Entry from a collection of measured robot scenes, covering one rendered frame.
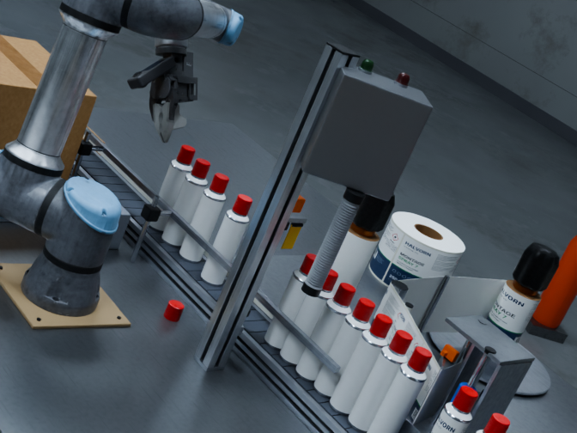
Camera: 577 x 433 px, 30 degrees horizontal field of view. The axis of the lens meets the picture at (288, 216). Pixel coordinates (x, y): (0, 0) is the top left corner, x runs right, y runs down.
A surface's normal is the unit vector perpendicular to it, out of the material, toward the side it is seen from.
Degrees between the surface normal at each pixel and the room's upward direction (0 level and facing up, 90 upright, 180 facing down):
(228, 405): 0
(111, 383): 0
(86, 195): 8
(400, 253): 90
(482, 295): 90
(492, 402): 90
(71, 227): 90
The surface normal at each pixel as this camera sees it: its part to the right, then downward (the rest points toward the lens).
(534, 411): 0.37, -0.86
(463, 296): 0.52, 0.50
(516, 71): -0.73, -0.04
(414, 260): -0.29, 0.24
